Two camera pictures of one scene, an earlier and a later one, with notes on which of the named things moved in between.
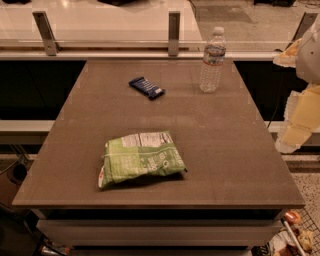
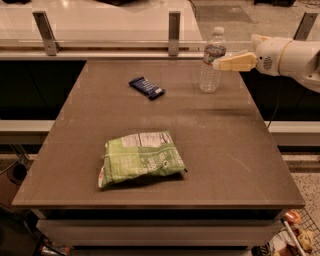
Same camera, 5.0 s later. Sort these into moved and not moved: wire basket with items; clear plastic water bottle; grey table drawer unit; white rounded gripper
Moved: white rounded gripper
Not moved: grey table drawer unit; wire basket with items; clear plastic water bottle
